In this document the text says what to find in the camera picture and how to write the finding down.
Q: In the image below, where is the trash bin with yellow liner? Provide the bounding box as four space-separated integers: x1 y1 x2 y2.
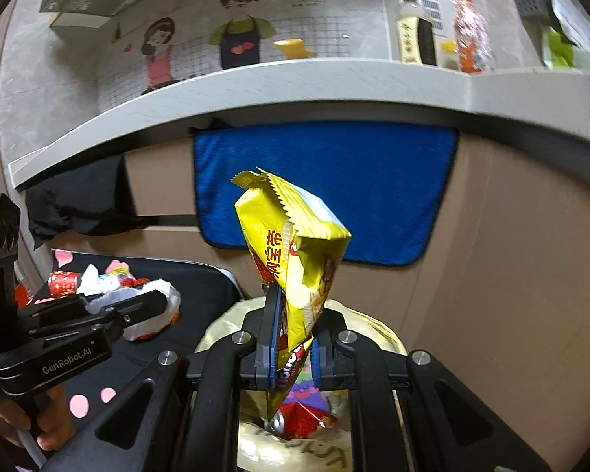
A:
197 297 409 472

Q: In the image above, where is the red patterned packet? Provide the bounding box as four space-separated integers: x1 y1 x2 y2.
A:
48 269 83 302

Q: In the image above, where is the orange drink bottle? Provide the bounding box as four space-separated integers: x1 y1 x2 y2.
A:
453 0 490 75

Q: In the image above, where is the yellow cup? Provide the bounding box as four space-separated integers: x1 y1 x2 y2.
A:
274 38 320 60

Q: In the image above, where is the small yellow-capped jar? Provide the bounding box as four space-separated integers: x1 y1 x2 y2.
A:
440 41 461 70

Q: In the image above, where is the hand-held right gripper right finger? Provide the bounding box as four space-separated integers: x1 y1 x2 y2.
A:
310 305 554 472

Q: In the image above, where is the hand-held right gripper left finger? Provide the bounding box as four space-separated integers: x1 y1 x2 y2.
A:
39 282 283 472

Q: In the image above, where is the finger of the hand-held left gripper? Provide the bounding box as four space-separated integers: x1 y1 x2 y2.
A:
28 312 136 341
17 289 171 328

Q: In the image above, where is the black mat with pink hearts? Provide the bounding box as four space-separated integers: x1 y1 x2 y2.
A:
10 248 243 458

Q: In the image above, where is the black cloth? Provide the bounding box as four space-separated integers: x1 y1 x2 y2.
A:
26 155 149 253

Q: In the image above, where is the person's left hand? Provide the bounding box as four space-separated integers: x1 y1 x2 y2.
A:
0 383 77 451

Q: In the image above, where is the yellow snack bag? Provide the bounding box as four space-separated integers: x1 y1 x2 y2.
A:
230 168 353 421

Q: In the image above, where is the white wrapper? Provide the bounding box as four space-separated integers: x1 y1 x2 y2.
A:
79 265 182 343

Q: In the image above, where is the colourful candy wrapper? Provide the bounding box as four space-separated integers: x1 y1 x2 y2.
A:
103 260 149 290

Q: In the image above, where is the blue towel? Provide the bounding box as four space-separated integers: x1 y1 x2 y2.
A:
192 125 461 267

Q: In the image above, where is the red wrapper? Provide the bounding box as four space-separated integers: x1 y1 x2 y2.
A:
279 400 338 441

